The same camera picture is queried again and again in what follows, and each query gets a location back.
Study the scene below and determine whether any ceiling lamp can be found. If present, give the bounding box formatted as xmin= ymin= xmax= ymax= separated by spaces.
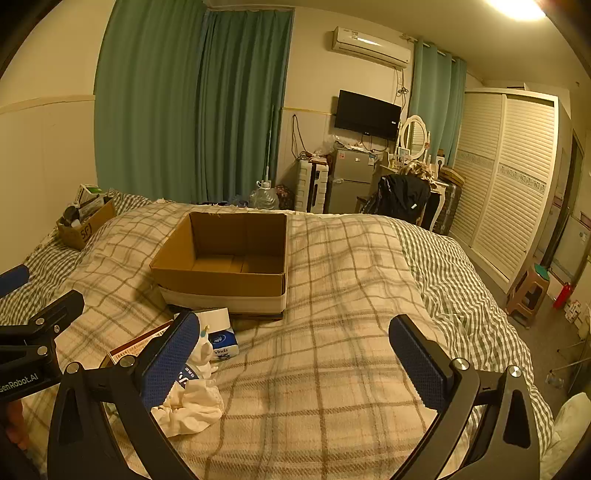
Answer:
xmin=489 ymin=0 xmax=550 ymax=21

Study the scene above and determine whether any white air conditioner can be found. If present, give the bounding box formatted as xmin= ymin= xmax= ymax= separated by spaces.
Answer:
xmin=331 ymin=26 xmax=413 ymax=70

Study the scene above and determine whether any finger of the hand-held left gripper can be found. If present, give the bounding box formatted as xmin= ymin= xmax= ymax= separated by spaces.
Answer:
xmin=0 ymin=264 xmax=31 ymax=299
xmin=0 ymin=290 xmax=86 ymax=357

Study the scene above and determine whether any green white small box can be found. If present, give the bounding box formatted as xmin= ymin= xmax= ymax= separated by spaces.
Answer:
xmin=76 ymin=184 xmax=110 ymax=205

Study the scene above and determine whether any white pillow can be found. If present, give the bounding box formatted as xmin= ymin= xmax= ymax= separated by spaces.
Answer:
xmin=540 ymin=392 xmax=591 ymax=480

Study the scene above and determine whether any silver small fridge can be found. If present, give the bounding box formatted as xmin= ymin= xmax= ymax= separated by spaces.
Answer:
xmin=329 ymin=148 xmax=380 ymax=214

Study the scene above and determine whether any red fire extinguisher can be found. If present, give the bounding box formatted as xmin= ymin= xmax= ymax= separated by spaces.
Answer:
xmin=553 ymin=282 xmax=574 ymax=310

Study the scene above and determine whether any black jacket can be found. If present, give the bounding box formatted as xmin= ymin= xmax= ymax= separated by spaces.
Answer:
xmin=367 ymin=174 xmax=431 ymax=224

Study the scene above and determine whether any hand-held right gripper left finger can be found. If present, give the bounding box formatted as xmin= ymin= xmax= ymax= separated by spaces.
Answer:
xmin=46 ymin=310 xmax=204 ymax=480

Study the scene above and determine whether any small cardboard box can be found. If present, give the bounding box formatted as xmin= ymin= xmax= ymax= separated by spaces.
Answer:
xmin=56 ymin=196 xmax=117 ymax=251

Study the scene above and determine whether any person's left hand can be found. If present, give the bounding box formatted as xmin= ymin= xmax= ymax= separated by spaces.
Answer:
xmin=0 ymin=399 xmax=33 ymax=452

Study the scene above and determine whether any large cardboard box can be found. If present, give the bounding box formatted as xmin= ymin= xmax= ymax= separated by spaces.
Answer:
xmin=148 ymin=211 xmax=288 ymax=320

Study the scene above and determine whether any black wall television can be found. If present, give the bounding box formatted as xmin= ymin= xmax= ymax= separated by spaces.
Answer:
xmin=334 ymin=90 xmax=402 ymax=141

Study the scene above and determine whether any white cloth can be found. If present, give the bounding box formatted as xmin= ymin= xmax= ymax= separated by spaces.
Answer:
xmin=151 ymin=376 xmax=225 ymax=439

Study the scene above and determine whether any dark brown suitcase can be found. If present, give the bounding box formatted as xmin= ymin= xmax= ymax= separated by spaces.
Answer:
xmin=434 ymin=168 xmax=465 ymax=236

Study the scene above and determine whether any chair with black clothes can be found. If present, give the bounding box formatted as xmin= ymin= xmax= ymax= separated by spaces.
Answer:
xmin=374 ymin=157 xmax=451 ymax=232

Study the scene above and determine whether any metal drying rack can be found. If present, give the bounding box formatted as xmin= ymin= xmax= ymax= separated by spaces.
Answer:
xmin=549 ymin=339 xmax=591 ymax=376

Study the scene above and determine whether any large clear water jug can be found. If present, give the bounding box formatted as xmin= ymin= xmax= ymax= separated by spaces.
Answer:
xmin=249 ymin=181 xmax=280 ymax=210

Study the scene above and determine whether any brown plastic stool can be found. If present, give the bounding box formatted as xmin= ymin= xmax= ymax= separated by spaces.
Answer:
xmin=505 ymin=265 xmax=550 ymax=328

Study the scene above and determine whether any white oval mirror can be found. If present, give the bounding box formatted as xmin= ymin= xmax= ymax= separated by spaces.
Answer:
xmin=399 ymin=115 xmax=428 ymax=160

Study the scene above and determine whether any white ribbed suitcase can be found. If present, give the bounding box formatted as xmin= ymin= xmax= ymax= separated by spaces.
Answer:
xmin=295 ymin=159 xmax=331 ymax=214

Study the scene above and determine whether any wide green curtain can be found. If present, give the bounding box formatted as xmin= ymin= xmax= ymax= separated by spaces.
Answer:
xmin=93 ymin=0 xmax=295 ymax=208

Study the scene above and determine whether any white louvred wardrobe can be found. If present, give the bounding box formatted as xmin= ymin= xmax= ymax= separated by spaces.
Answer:
xmin=450 ymin=88 xmax=573 ymax=294

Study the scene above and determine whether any blue white tissue pack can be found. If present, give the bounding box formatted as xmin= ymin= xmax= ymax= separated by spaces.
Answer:
xmin=196 ymin=308 xmax=239 ymax=360

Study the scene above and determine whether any narrow green curtain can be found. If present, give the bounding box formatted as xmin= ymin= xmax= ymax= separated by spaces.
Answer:
xmin=409 ymin=39 xmax=468 ymax=167

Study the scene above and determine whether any dark floral bag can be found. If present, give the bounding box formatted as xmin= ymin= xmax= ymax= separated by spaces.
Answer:
xmin=274 ymin=185 xmax=297 ymax=212

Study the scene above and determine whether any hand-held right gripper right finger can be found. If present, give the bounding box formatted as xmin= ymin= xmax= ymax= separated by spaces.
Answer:
xmin=388 ymin=314 xmax=541 ymax=480

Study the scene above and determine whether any beige plaid blanket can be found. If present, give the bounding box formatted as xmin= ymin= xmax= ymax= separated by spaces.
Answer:
xmin=21 ymin=200 xmax=555 ymax=480

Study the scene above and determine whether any small white plush toy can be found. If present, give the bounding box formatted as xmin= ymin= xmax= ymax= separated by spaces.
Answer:
xmin=193 ymin=325 xmax=215 ymax=376

